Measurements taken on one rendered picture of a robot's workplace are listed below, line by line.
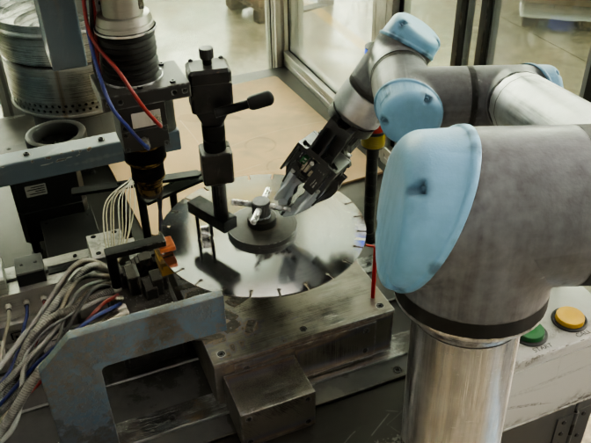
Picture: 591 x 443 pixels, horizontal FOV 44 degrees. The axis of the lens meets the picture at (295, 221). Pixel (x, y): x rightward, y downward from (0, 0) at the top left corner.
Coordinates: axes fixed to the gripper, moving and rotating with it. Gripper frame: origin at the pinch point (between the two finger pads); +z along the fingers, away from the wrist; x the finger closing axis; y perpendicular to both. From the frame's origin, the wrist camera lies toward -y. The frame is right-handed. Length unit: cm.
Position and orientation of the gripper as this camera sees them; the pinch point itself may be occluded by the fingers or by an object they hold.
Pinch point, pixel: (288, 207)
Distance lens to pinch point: 114.3
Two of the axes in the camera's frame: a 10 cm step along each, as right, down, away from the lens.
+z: -5.1, 6.7, 5.4
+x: 7.6, 6.4, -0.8
